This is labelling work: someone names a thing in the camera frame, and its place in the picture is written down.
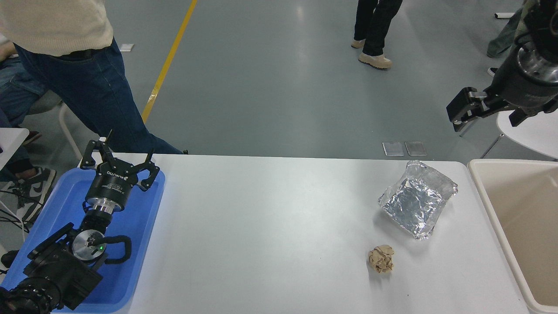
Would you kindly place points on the grey chair with white legs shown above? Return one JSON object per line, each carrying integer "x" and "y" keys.
{"x": 65, "y": 126}

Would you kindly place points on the crumpled tan paper ball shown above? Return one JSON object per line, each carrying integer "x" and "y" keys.
{"x": 381, "y": 259}

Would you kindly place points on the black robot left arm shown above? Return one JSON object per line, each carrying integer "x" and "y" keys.
{"x": 56, "y": 270}

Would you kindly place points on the small white table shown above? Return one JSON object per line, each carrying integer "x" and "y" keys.
{"x": 11, "y": 141}

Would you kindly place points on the large pale plastic bin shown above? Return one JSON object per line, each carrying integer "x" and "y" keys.
{"x": 518, "y": 205}

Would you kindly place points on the white chair base leg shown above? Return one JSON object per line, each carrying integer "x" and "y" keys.
{"x": 505, "y": 15}

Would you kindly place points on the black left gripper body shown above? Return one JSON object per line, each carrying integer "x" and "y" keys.
{"x": 111, "y": 185}

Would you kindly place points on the silver foil plate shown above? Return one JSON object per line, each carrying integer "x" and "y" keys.
{"x": 416, "y": 200}

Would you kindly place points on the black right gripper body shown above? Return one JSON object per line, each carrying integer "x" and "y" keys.
{"x": 523, "y": 89}

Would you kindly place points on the white chair with metal legs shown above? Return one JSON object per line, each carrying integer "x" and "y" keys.
{"x": 536, "y": 133}

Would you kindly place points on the person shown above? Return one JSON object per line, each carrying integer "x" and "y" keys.
{"x": 375, "y": 26}
{"x": 87, "y": 78}
{"x": 17, "y": 87}
{"x": 505, "y": 37}

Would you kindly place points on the blue plastic tray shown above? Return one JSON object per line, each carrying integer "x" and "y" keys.
{"x": 135, "y": 226}

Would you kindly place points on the clear floor plate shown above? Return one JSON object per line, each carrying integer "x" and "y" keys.
{"x": 393, "y": 148}
{"x": 416, "y": 148}

